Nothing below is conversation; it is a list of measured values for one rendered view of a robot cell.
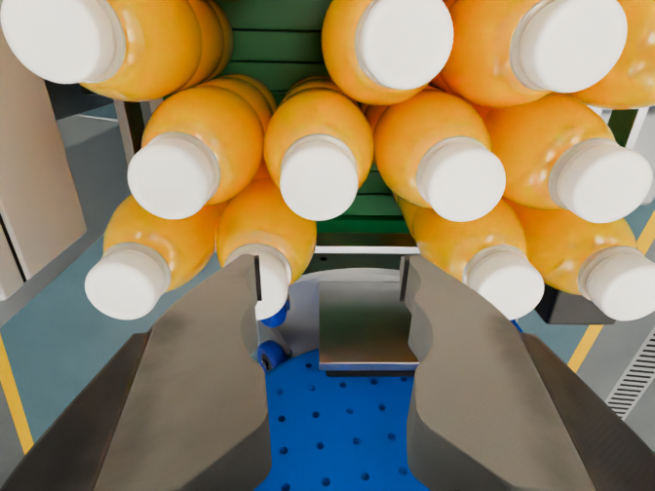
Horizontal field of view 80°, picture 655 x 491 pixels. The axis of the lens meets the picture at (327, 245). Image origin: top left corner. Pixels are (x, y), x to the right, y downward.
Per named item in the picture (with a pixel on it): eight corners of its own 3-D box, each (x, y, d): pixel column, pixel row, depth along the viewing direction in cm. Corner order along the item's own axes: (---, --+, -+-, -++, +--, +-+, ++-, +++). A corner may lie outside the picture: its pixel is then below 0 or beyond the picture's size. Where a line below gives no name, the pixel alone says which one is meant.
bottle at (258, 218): (290, 132, 38) (271, 199, 22) (328, 189, 41) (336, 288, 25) (233, 169, 40) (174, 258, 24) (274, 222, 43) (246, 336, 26)
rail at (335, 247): (166, 238, 39) (155, 252, 36) (165, 230, 38) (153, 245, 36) (567, 241, 40) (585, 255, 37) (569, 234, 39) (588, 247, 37)
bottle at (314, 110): (277, 144, 39) (248, 221, 23) (287, 68, 36) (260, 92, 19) (347, 157, 40) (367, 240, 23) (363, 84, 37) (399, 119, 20)
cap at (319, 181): (279, 199, 22) (275, 211, 21) (288, 130, 20) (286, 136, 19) (346, 210, 23) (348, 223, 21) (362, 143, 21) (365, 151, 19)
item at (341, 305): (318, 299, 45) (319, 383, 34) (319, 282, 44) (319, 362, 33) (405, 299, 45) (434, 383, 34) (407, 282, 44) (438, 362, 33)
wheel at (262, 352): (279, 388, 42) (294, 379, 44) (268, 349, 42) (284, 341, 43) (260, 378, 46) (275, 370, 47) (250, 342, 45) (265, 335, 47)
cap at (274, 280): (265, 233, 23) (260, 247, 22) (301, 280, 25) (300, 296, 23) (212, 264, 24) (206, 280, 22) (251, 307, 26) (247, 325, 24)
